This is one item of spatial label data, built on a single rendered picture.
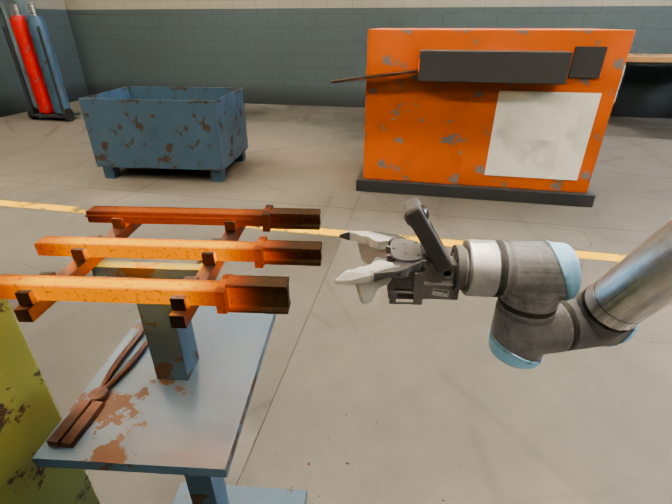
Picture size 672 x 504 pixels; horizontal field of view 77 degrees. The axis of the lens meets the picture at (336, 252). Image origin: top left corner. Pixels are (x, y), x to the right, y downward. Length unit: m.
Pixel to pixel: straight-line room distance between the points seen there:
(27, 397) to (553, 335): 0.98
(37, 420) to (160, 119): 3.27
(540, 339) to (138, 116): 3.82
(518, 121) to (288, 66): 5.09
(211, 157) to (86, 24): 6.07
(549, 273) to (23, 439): 1.01
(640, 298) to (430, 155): 3.00
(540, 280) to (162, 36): 8.49
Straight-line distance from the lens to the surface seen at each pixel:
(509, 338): 0.75
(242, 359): 0.87
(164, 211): 0.84
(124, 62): 9.37
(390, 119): 3.57
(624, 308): 0.76
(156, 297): 0.61
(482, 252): 0.66
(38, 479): 1.17
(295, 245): 0.66
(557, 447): 1.78
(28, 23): 7.72
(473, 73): 3.35
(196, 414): 0.80
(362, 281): 0.60
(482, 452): 1.67
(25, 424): 1.09
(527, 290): 0.69
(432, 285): 0.68
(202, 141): 3.98
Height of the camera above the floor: 1.29
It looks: 29 degrees down
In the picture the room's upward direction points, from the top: straight up
